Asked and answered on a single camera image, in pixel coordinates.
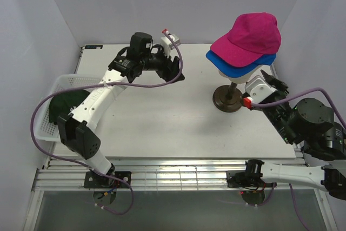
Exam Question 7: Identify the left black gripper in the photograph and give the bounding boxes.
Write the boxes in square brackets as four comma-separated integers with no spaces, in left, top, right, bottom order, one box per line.
[141,44,185,83]

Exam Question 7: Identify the blue baseball cap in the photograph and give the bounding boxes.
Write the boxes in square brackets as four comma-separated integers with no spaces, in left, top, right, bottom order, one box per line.
[205,49,277,79]

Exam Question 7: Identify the pink baseball cap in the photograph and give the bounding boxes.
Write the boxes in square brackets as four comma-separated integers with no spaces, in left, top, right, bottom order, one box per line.
[210,12,282,68]

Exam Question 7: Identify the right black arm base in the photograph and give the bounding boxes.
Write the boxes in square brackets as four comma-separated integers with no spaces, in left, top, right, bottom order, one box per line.
[226,171,277,191]

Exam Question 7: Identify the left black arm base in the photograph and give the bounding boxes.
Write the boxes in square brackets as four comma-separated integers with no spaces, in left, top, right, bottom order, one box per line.
[83,171,132,189]

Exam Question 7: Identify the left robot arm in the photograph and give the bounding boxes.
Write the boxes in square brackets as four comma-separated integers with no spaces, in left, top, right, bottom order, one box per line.
[57,30,184,188]

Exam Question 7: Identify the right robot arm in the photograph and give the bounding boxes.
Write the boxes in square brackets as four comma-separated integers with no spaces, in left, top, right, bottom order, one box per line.
[243,72,345,200]

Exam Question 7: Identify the cream mannequin head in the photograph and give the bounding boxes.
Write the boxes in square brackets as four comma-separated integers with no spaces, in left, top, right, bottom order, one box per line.
[218,65,262,84]

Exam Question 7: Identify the dark brown mannequin stand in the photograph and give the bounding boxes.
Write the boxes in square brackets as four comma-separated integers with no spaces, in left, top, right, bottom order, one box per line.
[212,82,242,113]

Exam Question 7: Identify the small black label sticker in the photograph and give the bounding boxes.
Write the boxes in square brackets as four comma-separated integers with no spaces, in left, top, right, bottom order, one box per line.
[84,44,103,50]

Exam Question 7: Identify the dark green baseball cap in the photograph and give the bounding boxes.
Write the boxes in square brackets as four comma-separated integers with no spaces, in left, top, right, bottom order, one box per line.
[48,90,90,124]

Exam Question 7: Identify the white plastic basket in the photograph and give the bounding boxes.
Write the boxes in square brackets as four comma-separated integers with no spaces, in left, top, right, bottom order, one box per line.
[34,74,105,143]

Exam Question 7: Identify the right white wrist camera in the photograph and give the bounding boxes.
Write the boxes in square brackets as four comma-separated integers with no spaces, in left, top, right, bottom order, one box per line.
[243,75,277,109]

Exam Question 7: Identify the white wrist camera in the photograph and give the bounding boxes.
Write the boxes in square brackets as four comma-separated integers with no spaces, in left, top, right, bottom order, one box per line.
[160,29,181,57]
[243,75,277,109]

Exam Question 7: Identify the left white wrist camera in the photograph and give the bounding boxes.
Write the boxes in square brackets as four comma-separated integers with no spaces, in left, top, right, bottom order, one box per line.
[160,29,181,57]

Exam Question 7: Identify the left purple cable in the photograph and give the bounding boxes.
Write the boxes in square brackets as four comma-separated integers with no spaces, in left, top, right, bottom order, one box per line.
[30,32,185,215]

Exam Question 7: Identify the aluminium rail frame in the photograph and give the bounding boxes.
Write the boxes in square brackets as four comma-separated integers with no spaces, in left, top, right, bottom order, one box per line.
[24,157,338,230]

